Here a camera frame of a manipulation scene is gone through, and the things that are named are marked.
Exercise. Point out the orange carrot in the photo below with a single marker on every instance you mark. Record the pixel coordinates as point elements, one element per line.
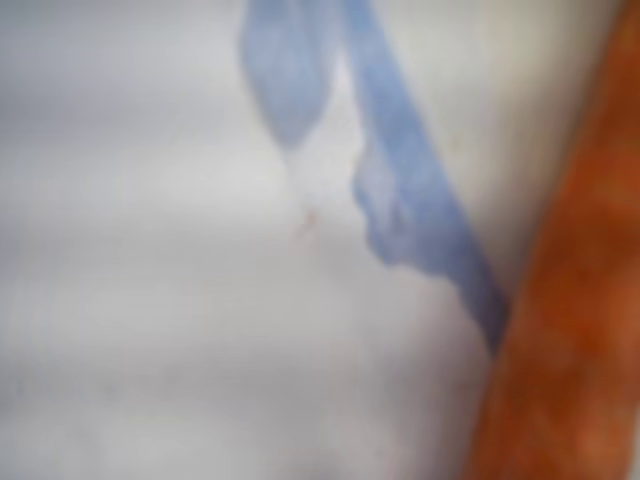
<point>575,300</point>

